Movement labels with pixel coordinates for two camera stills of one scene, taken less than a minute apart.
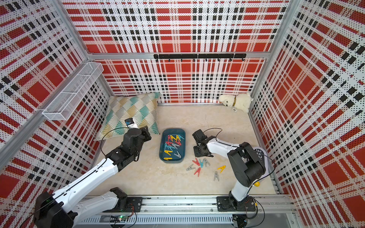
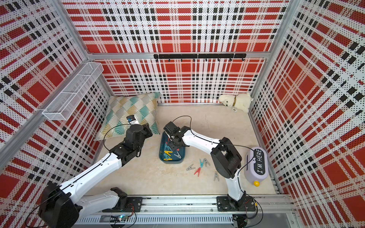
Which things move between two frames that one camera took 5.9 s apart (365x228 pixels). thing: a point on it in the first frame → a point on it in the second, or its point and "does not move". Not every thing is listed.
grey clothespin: (189, 168) does not move
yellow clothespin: (168, 152) does not move
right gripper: (196, 154) → (172, 146)
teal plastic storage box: (172, 145) does not move
